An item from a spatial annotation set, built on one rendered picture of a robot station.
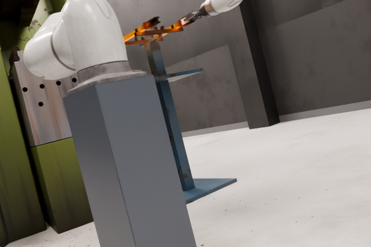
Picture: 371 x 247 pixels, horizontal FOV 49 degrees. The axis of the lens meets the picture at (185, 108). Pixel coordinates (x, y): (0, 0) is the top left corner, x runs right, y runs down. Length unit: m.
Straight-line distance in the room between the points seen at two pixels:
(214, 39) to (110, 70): 4.32
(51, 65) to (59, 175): 1.03
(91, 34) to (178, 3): 4.75
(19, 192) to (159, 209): 1.37
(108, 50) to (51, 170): 1.18
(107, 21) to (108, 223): 0.57
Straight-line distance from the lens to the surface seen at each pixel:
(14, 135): 2.41
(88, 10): 1.18
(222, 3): 1.95
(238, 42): 4.84
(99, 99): 1.08
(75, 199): 2.26
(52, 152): 2.22
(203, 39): 5.55
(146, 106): 1.15
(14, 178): 2.41
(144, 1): 6.44
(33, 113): 2.22
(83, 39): 1.16
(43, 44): 1.30
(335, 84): 4.50
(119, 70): 1.15
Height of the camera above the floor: 0.49
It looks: 1 degrees down
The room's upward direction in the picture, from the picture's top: 14 degrees counter-clockwise
